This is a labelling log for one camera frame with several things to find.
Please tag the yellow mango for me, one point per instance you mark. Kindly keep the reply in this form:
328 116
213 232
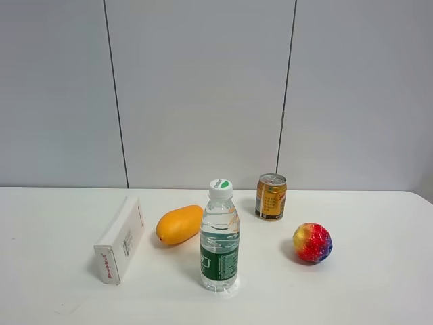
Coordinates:
179 225

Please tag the gold drink can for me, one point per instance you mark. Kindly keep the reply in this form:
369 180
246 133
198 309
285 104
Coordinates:
270 196

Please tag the clear water bottle green label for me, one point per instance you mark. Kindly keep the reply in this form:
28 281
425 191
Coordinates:
219 238

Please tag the rainbow spiky ball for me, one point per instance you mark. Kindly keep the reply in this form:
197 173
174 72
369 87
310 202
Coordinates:
312 242

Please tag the white cardboard box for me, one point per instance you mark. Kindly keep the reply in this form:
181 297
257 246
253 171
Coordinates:
116 248

